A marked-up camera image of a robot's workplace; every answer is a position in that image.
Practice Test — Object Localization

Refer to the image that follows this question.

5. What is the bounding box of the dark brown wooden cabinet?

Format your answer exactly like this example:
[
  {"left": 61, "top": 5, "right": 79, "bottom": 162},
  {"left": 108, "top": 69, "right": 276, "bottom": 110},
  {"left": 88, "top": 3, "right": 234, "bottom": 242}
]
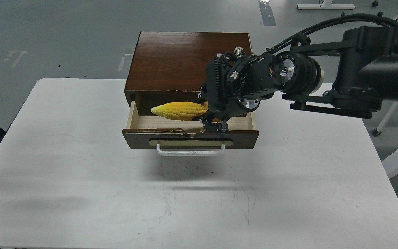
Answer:
[{"left": 124, "top": 31, "right": 252, "bottom": 103}]

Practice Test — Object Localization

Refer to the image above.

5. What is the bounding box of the grey floor tape strip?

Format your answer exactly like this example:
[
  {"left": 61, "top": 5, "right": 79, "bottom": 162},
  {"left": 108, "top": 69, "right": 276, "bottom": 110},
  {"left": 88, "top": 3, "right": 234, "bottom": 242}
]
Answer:
[{"left": 258, "top": 0, "right": 276, "bottom": 27}]

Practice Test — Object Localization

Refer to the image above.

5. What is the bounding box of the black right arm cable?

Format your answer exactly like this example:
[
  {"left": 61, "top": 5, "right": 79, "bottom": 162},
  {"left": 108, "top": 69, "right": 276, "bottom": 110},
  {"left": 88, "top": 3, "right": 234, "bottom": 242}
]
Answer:
[{"left": 261, "top": 13, "right": 398, "bottom": 56}]

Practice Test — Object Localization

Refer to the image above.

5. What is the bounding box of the wooden drawer with white handle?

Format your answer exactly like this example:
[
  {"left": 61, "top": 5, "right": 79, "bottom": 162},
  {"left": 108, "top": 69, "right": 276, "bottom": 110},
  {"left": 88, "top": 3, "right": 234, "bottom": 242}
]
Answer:
[{"left": 123, "top": 91, "right": 259, "bottom": 150}]

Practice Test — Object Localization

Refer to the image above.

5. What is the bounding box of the white stand base bar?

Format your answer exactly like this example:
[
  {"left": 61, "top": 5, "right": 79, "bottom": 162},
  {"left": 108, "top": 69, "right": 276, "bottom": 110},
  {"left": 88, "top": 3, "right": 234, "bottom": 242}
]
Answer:
[{"left": 296, "top": 0, "right": 355, "bottom": 10}]

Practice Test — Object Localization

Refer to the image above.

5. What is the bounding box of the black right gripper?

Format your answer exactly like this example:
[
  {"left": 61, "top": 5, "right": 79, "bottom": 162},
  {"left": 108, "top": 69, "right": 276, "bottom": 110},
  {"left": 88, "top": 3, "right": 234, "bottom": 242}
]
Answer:
[{"left": 193, "top": 52, "right": 324, "bottom": 134}]

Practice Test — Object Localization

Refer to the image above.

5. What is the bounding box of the yellow corn cob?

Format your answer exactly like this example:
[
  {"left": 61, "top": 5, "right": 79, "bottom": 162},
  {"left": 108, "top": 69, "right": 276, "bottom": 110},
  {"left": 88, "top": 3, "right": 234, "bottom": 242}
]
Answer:
[{"left": 150, "top": 101, "right": 208, "bottom": 121}]

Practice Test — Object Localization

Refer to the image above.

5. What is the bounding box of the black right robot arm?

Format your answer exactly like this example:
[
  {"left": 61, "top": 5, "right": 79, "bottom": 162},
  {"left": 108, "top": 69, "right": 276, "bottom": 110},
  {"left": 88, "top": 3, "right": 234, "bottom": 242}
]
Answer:
[{"left": 193, "top": 26, "right": 398, "bottom": 133}]

